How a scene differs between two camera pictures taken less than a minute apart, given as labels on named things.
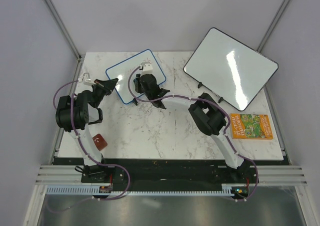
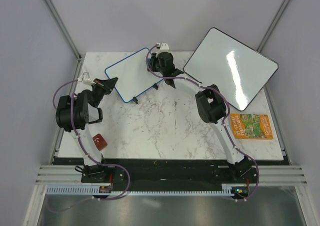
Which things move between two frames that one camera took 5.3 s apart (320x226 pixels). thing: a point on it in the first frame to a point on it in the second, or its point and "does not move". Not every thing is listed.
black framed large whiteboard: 231,70 does not move
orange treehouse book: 251,126 does not move
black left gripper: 107,86 does not move
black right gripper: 139,89 to 153,60
